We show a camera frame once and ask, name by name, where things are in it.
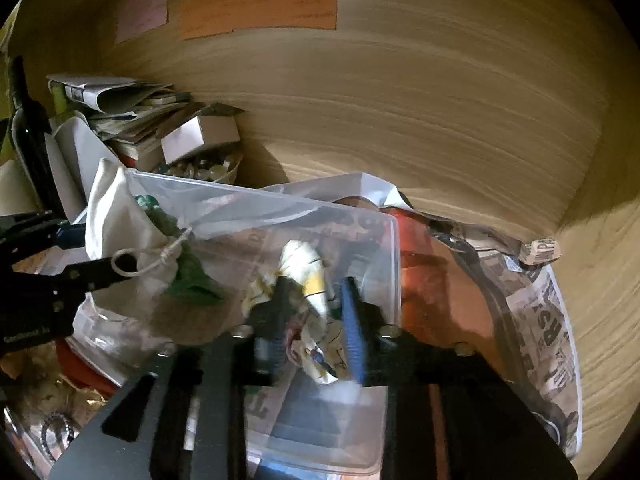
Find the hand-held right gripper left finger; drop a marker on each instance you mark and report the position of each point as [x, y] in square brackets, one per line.
[274, 317]

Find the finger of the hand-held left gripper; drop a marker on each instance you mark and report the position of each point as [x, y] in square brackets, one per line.
[95, 274]
[35, 237]

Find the orange paper note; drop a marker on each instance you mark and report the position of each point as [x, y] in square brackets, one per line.
[260, 5]

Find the pink paper note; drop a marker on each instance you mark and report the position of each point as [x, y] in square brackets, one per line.
[142, 10]

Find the white yellow wrapper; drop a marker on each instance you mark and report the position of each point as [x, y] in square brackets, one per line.
[310, 272]

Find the pile of newspapers and books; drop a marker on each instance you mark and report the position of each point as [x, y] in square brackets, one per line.
[130, 110]

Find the white paper sheet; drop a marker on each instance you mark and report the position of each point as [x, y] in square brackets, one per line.
[75, 160]

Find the red orange bag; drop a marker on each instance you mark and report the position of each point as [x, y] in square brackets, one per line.
[440, 290]

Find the dark glass bottle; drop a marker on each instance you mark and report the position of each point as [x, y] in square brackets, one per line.
[30, 135]

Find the clear plastic bag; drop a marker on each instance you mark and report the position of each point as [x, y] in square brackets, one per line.
[107, 340]

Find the printed newspaper sheet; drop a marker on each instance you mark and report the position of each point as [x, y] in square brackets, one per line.
[542, 330]

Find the small white cardboard box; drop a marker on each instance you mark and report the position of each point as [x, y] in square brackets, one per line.
[197, 137]

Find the green fabric piece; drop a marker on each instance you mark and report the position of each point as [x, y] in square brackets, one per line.
[192, 280]

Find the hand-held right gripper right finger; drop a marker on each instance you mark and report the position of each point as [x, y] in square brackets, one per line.
[352, 332]

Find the clear plastic box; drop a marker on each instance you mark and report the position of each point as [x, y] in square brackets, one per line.
[320, 425]

